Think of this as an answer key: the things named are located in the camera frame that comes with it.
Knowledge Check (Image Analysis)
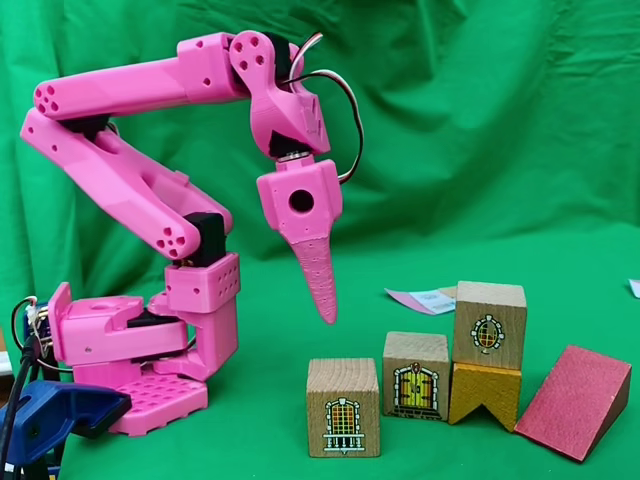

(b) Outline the wooden cube with balcony window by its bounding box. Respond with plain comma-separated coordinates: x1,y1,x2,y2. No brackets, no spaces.
305,357,381,459

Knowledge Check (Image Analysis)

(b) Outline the paper house picture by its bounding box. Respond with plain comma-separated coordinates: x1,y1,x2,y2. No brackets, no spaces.
383,284,459,316

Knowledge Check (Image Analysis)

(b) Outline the wooden cube with door print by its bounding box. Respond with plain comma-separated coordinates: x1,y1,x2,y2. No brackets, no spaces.
382,331,451,423

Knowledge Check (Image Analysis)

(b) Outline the wooden cube with oval window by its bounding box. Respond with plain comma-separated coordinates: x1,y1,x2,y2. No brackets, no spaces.
452,280,529,372

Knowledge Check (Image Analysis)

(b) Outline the yellow notched wooden block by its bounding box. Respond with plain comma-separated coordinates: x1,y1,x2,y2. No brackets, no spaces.
447,362,524,434

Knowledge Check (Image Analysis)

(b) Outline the green cloth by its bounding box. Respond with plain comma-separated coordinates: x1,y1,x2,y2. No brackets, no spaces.
0,0,640,480

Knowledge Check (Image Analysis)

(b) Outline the blue controller board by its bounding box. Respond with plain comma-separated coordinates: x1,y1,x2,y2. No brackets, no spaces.
24,299,54,356

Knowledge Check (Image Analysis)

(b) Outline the red wooden wedge block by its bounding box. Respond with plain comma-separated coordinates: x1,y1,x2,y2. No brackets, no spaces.
513,343,632,462

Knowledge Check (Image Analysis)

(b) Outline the blue clamp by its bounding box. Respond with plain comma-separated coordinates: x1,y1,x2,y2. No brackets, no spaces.
0,379,132,480

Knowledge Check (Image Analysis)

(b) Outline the gripper servo cable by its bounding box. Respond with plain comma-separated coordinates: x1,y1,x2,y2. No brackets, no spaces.
297,72,366,185

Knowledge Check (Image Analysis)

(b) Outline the wrist servo cable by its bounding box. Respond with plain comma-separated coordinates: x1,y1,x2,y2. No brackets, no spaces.
287,32,325,81

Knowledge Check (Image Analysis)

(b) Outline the black cable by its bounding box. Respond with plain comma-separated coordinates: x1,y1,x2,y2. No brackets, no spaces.
0,334,46,480

